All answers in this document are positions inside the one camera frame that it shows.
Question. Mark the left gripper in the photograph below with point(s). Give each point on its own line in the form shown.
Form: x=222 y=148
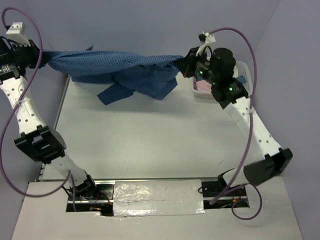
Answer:
x=33 y=50

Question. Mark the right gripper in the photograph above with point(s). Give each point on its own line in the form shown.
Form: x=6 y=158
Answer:
x=185 y=65

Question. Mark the blue checked long sleeve shirt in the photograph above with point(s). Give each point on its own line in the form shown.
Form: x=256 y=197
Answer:
x=125 y=72

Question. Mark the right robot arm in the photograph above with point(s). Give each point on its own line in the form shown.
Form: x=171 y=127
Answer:
x=269 y=158

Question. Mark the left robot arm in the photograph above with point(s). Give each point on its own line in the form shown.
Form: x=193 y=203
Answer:
x=36 y=139

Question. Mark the pink shirt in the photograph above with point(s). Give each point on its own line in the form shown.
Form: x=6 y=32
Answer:
x=199 y=84

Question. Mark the teal tan patterned shirt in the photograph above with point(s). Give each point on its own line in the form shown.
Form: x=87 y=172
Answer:
x=241 y=79

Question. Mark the white plastic laundry basket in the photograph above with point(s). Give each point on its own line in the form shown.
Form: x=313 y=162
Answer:
x=240 y=69

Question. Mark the silver foil tape panel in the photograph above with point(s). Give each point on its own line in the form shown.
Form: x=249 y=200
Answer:
x=157 y=198

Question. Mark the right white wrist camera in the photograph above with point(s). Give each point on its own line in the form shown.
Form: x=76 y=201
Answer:
x=206 y=39

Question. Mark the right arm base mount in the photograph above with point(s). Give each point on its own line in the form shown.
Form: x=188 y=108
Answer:
x=210 y=189

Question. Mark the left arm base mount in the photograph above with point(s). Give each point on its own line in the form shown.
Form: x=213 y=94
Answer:
x=101 y=201

